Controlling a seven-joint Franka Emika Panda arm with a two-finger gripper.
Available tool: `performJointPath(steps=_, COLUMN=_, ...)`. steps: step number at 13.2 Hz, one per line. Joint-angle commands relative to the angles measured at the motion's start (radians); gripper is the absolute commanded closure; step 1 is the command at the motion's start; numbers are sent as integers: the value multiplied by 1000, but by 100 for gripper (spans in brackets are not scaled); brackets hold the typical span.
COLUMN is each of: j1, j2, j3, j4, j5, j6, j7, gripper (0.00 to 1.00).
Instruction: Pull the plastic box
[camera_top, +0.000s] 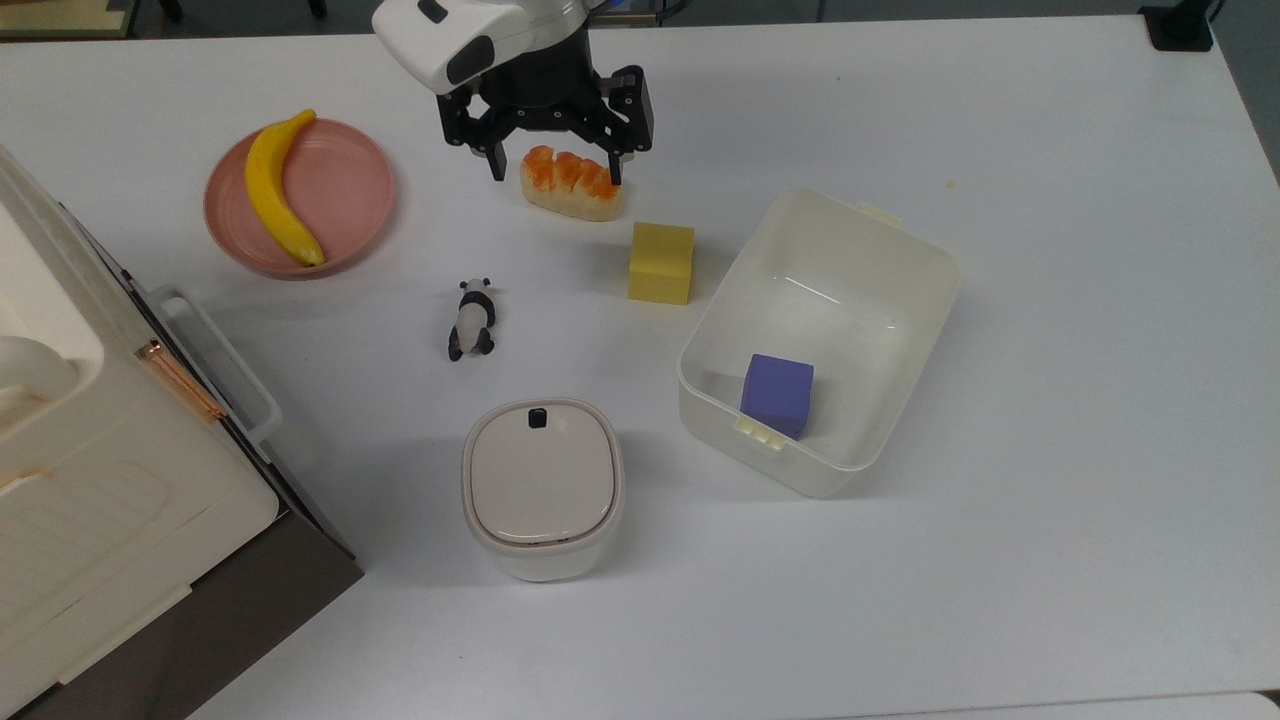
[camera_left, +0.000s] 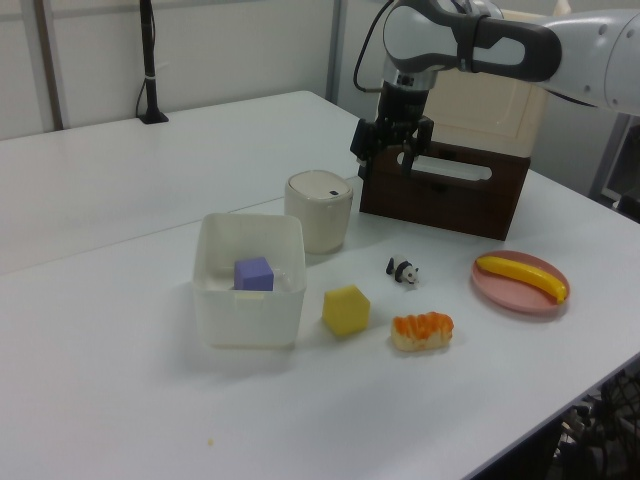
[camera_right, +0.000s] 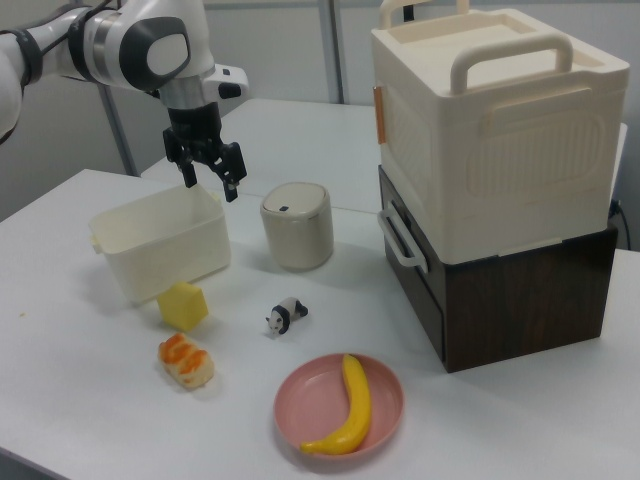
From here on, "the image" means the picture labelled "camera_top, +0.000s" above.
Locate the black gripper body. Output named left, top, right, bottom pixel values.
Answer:
left=480, top=28, right=604, bottom=138

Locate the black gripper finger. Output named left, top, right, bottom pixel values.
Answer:
left=575, top=66, right=657, bottom=187
left=436, top=87, right=522, bottom=184

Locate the translucent white plastic box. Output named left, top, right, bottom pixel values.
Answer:
left=677, top=188, right=962, bottom=500

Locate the orange glazed toy bread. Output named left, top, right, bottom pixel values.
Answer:
left=520, top=145, right=624, bottom=222

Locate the pink plate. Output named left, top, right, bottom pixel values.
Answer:
left=204, top=118, right=397, bottom=280

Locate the yellow cube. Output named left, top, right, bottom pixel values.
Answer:
left=628, top=222, right=696, bottom=306

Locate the toy panda figure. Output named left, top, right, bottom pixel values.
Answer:
left=447, top=277, right=498, bottom=362

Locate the yellow toy banana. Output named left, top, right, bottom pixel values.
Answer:
left=245, top=109, right=327, bottom=268

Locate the purple cube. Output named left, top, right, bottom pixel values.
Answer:
left=740, top=353, right=816, bottom=441

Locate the white lidded canister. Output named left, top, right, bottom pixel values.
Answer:
left=461, top=398, right=626, bottom=584

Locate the wooden furniture piece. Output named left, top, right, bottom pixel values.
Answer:
left=0, top=0, right=141, bottom=41

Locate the cream and brown toy cabinet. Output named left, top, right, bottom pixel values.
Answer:
left=0, top=145, right=365, bottom=720

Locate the black table clamp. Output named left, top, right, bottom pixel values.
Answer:
left=1138, top=0, right=1226, bottom=53

